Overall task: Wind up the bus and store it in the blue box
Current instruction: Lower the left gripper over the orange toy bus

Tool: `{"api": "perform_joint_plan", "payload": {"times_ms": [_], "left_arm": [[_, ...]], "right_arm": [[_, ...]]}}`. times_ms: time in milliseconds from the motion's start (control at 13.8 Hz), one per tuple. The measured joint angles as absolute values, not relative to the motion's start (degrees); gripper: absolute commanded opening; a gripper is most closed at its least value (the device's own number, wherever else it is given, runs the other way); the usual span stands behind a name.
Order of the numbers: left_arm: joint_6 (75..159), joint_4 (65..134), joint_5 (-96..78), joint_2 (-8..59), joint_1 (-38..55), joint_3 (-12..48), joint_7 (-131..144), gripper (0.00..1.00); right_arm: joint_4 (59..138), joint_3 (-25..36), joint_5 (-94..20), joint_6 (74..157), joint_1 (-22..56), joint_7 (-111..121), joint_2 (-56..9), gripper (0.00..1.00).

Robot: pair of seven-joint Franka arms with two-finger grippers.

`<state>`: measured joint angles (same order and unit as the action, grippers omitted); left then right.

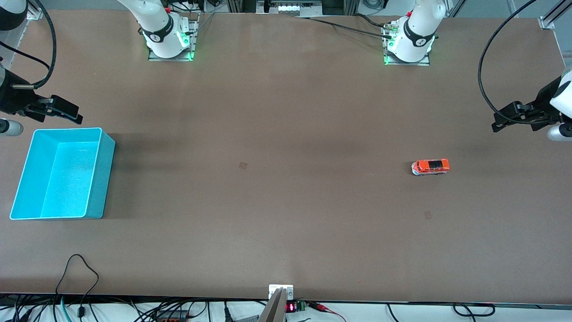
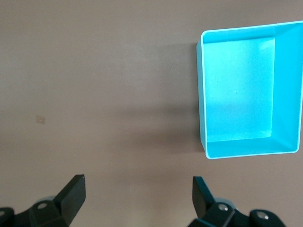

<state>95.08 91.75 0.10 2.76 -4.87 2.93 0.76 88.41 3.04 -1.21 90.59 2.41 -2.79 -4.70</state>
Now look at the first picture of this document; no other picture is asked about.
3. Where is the orange toy bus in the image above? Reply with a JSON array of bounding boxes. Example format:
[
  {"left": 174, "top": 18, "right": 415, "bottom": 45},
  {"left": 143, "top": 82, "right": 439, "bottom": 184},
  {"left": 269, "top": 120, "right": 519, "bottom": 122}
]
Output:
[{"left": 411, "top": 158, "right": 450, "bottom": 177}]

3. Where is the blue plastic box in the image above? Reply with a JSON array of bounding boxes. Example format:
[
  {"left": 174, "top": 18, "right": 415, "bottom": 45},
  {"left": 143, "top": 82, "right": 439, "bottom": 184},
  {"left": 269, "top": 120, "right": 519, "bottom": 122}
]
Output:
[{"left": 9, "top": 127, "right": 116, "bottom": 220}]

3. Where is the black orange power strip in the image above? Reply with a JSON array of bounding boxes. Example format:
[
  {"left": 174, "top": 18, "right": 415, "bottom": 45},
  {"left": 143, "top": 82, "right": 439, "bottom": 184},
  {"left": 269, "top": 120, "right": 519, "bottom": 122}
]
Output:
[{"left": 154, "top": 309, "right": 192, "bottom": 322}]

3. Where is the red clip lead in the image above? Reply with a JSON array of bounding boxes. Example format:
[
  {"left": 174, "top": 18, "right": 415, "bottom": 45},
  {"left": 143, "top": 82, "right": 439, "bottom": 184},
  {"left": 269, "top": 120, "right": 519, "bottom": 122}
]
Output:
[{"left": 307, "top": 302, "right": 347, "bottom": 322}]

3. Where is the grey aluminium bar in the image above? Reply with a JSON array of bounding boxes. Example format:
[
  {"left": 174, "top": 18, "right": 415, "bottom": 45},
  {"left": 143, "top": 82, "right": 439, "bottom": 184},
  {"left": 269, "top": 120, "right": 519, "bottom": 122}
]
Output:
[{"left": 258, "top": 288, "right": 287, "bottom": 322}]

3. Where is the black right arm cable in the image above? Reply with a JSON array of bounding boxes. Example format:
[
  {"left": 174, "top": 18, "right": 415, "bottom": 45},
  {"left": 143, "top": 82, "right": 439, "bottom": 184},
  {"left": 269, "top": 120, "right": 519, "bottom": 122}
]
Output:
[
  {"left": 13, "top": 0, "right": 57, "bottom": 89},
  {"left": 0, "top": 42, "right": 50, "bottom": 70}
]

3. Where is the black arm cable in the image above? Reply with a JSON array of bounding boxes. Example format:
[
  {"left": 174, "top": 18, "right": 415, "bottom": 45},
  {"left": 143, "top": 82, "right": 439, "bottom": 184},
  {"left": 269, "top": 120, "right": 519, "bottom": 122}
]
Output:
[
  {"left": 13, "top": 0, "right": 57, "bottom": 89},
  {"left": 0, "top": 42, "right": 50, "bottom": 70},
  {"left": 477, "top": 0, "right": 539, "bottom": 118}
]

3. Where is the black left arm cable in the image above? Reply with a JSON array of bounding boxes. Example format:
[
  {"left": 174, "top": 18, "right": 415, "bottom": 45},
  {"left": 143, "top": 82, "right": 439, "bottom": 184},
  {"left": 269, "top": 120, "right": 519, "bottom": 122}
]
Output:
[{"left": 477, "top": 0, "right": 539, "bottom": 118}]

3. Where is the aluminium frame bracket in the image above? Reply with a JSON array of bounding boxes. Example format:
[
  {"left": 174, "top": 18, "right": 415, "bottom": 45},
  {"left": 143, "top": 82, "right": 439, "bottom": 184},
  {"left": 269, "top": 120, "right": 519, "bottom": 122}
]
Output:
[{"left": 538, "top": 0, "right": 572, "bottom": 30}]

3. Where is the thin black looped cable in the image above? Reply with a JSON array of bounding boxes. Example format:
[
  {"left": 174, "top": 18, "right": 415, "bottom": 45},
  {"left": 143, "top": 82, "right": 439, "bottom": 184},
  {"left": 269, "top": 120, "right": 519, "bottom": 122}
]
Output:
[{"left": 55, "top": 254, "right": 100, "bottom": 319}]

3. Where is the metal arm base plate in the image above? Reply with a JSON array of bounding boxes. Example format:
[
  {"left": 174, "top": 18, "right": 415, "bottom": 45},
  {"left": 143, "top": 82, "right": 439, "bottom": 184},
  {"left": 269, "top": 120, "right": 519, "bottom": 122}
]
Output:
[
  {"left": 383, "top": 20, "right": 432, "bottom": 67},
  {"left": 147, "top": 13, "right": 200, "bottom": 62}
]

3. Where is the black cable on table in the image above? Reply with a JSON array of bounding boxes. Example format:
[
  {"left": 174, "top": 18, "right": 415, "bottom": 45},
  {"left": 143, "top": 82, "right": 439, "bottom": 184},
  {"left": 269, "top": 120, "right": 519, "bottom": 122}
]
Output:
[
  {"left": 295, "top": 16, "right": 394, "bottom": 39},
  {"left": 353, "top": 13, "right": 390, "bottom": 30}
]

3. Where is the black coiled cable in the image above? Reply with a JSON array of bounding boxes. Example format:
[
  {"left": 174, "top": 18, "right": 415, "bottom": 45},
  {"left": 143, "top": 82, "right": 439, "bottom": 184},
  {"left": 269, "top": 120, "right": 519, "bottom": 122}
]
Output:
[{"left": 452, "top": 303, "right": 496, "bottom": 317}]

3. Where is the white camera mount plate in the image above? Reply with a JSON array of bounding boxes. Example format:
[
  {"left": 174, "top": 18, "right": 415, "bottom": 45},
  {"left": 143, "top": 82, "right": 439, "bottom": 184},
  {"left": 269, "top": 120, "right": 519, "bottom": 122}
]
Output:
[{"left": 268, "top": 284, "right": 294, "bottom": 300}]

